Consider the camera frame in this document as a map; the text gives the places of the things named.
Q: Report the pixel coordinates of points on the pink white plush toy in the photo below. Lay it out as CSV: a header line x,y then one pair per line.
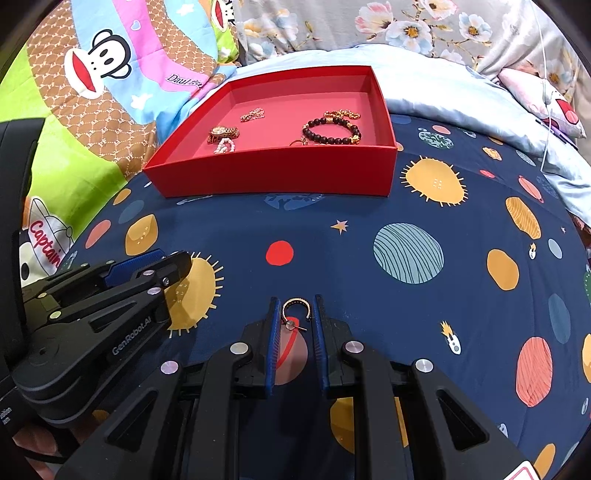
x,y
539,97

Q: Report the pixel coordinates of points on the navy planet print bedsheet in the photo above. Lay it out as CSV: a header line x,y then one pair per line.
x,y
472,262

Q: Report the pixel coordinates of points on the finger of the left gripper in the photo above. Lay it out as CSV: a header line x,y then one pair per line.
x,y
52,318
86,280

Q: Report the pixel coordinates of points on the red jewelry tray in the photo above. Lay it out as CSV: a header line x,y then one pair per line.
x,y
340,110

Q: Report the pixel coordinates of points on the gold twisted bangle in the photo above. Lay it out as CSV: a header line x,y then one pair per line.
x,y
302,141

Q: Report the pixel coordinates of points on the light blue pillow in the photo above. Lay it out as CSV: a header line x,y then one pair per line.
x,y
441,90

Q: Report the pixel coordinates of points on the grey floral blanket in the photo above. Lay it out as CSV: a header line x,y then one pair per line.
x,y
487,36

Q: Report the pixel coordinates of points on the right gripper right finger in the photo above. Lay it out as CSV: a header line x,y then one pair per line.
x,y
410,421

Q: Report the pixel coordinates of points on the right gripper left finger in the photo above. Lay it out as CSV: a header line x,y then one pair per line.
x,y
182,423

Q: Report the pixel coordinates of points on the colourful monkey cartoon quilt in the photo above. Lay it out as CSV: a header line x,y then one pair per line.
x,y
110,80

